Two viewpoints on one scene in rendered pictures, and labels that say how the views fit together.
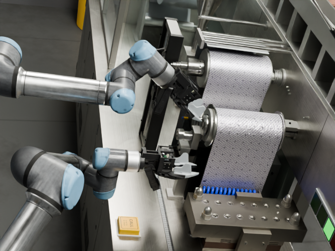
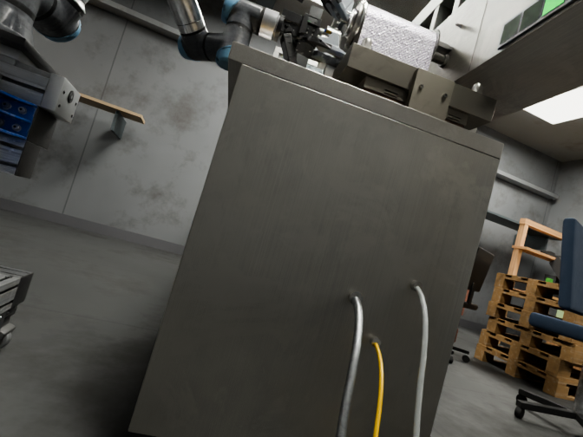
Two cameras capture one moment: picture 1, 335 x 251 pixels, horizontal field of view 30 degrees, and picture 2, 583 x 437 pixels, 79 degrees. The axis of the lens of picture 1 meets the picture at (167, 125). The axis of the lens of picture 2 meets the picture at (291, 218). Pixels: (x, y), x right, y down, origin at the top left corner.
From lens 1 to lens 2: 200 cm
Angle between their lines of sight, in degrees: 37
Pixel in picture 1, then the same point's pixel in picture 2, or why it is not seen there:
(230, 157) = (381, 48)
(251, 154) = (404, 51)
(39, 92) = not seen: outside the picture
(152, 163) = (293, 28)
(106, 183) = (235, 31)
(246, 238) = (422, 80)
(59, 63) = not seen: hidden behind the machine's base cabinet
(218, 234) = (383, 71)
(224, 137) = (375, 18)
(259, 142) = (413, 36)
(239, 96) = not seen: hidden behind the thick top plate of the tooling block
